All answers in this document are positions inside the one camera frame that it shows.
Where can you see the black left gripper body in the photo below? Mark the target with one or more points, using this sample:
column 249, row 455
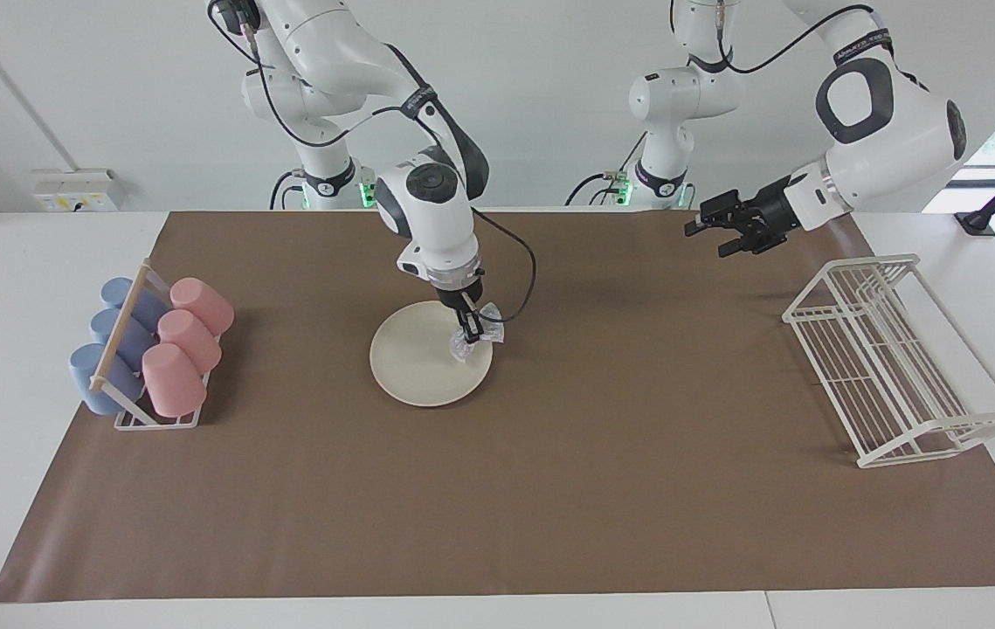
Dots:
column 768, row 210

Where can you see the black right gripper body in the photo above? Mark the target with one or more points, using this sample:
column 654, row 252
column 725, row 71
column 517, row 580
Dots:
column 460, row 297

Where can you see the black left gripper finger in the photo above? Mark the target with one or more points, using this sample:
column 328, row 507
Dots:
column 740, row 246
column 705, row 227

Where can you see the brown table mat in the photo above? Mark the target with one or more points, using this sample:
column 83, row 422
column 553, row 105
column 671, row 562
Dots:
column 593, row 480

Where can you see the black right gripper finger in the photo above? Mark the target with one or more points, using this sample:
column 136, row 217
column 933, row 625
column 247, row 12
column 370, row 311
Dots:
column 480, row 321
column 466, row 328

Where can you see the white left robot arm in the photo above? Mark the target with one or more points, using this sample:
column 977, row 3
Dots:
column 890, row 131

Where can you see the cream round plate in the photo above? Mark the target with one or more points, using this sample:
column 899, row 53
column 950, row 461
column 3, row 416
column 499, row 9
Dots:
column 418, row 362

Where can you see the blue plastic cup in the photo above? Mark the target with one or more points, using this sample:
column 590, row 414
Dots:
column 117, row 293
column 86, row 371
column 104, row 325

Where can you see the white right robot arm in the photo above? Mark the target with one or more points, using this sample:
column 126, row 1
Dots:
column 431, row 218

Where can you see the clear plastic wrapper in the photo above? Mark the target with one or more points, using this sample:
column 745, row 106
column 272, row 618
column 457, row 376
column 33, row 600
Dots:
column 490, row 316

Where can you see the white wall socket box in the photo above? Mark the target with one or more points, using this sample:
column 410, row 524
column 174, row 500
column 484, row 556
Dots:
column 78, row 190

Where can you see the white cup holder rack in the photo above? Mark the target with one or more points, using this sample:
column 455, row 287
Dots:
column 120, row 328

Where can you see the pink plastic cup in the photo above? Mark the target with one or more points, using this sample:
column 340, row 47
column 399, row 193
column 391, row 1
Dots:
column 174, row 380
column 190, row 341
column 200, row 304

